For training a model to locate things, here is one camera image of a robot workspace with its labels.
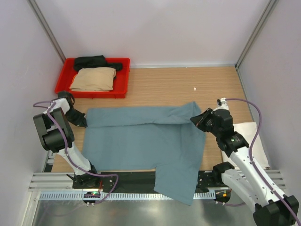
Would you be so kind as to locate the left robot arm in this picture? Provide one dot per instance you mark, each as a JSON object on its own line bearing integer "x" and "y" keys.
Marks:
{"x": 55, "y": 135}

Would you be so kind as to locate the black t-shirt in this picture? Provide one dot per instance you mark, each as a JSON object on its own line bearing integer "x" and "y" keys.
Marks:
{"x": 95, "y": 62}

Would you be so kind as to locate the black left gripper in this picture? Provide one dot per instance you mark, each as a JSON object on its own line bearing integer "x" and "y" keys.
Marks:
{"x": 81, "y": 122}

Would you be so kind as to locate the red plastic bin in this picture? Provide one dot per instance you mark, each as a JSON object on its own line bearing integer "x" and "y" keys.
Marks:
{"x": 120, "y": 83}

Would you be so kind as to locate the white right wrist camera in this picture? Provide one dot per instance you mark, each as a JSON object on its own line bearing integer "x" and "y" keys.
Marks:
{"x": 222, "y": 104}

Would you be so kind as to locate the slotted cable duct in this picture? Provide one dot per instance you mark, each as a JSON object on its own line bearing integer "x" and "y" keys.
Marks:
{"x": 85, "y": 196}

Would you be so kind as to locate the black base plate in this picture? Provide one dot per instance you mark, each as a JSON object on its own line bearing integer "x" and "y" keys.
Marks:
{"x": 137, "y": 182}

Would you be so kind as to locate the beige folded t-shirt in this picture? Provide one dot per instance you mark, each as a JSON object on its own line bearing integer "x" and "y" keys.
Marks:
{"x": 93, "y": 80}

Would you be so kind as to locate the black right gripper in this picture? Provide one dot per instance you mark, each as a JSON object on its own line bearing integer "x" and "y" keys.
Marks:
{"x": 200, "y": 120}

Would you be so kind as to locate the blue t-shirt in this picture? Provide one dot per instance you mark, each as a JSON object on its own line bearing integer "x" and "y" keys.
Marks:
{"x": 144, "y": 138}

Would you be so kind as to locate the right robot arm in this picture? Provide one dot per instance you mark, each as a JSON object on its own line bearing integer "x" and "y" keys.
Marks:
{"x": 269, "y": 204}

